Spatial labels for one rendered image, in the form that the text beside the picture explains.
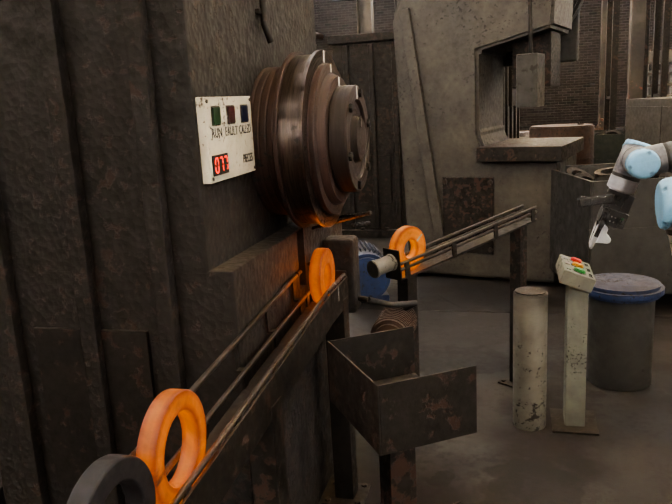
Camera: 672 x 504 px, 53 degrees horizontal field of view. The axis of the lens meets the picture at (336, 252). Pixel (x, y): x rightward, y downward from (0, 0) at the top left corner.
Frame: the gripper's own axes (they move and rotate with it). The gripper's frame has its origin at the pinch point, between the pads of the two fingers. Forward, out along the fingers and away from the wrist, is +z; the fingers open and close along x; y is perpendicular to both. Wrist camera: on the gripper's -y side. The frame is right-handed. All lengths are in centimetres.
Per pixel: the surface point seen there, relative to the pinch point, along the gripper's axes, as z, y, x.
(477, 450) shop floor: 78, -12, -20
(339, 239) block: 16, -77, -39
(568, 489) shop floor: 68, 15, -40
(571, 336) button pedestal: 33.8, 6.8, 1.7
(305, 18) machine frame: -44, -110, -22
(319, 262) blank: 16, -76, -65
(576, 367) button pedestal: 44.1, 12.6, 1.4
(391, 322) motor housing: 37, -54, -37
